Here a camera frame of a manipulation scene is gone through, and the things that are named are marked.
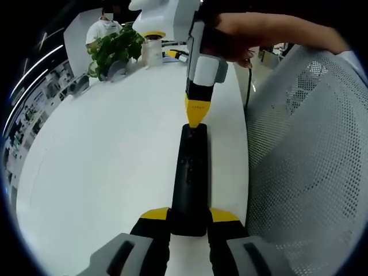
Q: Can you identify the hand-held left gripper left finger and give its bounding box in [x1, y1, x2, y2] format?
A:
[76, 206, 171, 276]

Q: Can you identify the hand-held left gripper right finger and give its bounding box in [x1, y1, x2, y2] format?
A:
[207, 207, 290, 276]

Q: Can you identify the black remote control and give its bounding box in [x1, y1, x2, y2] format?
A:
[171, 122, 213, 237]

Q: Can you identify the person's right hand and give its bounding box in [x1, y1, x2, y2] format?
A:
[200, 13, 255, 69]

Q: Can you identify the spare white yellow gripper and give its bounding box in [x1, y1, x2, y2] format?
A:
[163, 48, 190, 63]

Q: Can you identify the green potted plant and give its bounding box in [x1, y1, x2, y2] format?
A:
[87, 22, 145, 82]

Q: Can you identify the grey padded headset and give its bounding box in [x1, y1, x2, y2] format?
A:
[106, 59, 128, 81]
[66, 74, 90, 96]

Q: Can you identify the grey mesh office chair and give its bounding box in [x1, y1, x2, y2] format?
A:
[244, 45, 368, 276]

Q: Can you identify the white display shelving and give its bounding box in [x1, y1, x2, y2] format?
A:
[4, 62, 76, 179]

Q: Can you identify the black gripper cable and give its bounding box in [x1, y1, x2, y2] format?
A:
[243, 59, 254, 108]

